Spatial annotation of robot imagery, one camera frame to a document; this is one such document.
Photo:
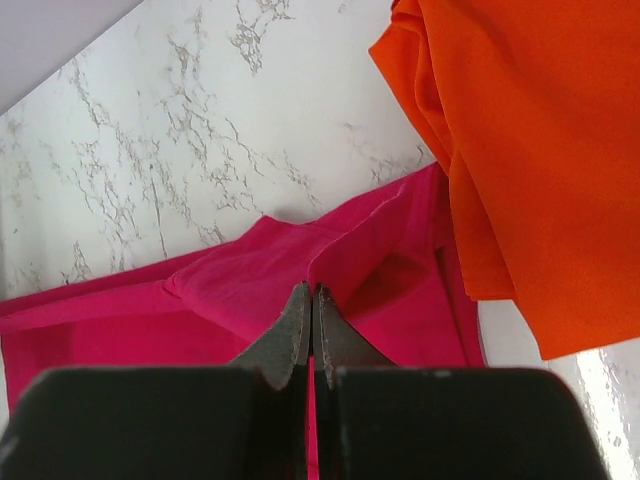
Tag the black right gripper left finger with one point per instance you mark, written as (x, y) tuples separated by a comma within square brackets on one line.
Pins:
[(279, 361)]

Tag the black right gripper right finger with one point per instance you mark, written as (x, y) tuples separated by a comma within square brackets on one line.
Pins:
[(335, 344)]

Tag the magenta t shirt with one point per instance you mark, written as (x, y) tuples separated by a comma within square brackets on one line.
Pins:
[(388, 257)]

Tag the folded orange t shirt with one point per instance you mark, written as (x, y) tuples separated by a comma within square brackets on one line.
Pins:
[(532, 110)]

